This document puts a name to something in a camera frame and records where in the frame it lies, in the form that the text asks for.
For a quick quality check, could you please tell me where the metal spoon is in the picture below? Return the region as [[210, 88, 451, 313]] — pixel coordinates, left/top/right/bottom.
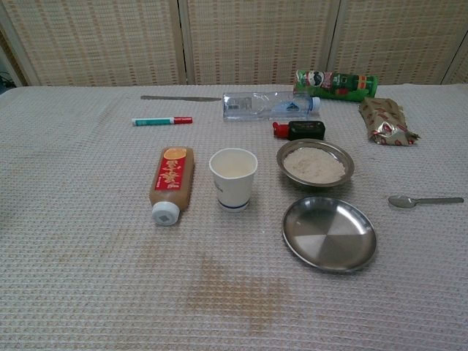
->
[[387, 194, 465, 211]]

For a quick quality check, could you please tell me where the white paper cup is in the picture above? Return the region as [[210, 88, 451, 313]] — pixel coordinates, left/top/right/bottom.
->
[[208, 147, 259, 214]]

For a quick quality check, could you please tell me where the metal bowl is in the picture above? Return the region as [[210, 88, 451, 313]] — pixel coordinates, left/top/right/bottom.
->
[[276, 139, 356, 189]]

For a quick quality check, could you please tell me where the brown sauce bottle red label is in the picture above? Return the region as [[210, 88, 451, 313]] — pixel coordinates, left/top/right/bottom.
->
[[148, 145, 196, 227]]

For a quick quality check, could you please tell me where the clear plastic water bottle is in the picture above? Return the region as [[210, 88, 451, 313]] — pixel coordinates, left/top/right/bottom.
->
[[222, 91, 322, 121]]

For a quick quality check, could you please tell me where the black bottle red cap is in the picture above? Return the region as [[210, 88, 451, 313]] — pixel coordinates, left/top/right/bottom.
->
[[271, 120, 327, 142]]

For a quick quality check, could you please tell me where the metal table knife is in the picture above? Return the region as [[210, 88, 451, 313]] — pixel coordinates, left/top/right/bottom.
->
[[140, 94, 223, 102]]

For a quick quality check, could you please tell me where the empty metal plate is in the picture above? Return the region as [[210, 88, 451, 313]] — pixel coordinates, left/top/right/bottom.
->
[[281, 195, 378, 273]]

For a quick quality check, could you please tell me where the green chips can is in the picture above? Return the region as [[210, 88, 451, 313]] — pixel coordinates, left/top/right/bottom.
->
[[294, 69, 380, 103]]

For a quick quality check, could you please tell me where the gold snack packet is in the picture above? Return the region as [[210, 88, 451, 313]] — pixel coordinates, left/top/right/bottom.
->
[[358, 97, 422, 147]]

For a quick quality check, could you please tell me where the white waffle tablecloth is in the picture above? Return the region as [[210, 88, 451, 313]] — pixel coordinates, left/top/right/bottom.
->
[[0, 83, 468, 351]]

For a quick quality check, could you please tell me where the bamboo folding screen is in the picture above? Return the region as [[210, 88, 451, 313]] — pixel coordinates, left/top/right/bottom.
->
[[0, 0, 468, 88]]

